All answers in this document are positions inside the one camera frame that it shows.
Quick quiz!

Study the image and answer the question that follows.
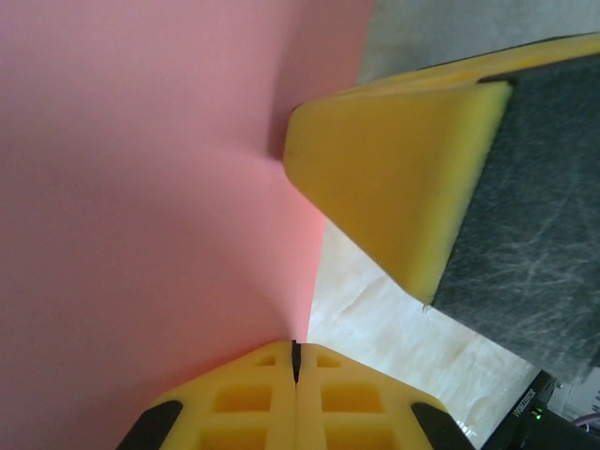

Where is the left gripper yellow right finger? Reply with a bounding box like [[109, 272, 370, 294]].
[[295, 343, 475, 450]]

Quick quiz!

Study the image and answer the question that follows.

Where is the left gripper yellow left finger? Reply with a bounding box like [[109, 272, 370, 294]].
[[116, 340, 297, 450]]

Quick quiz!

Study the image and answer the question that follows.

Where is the pink red cloth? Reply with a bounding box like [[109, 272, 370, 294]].
[[0, 0, 376, 450]]

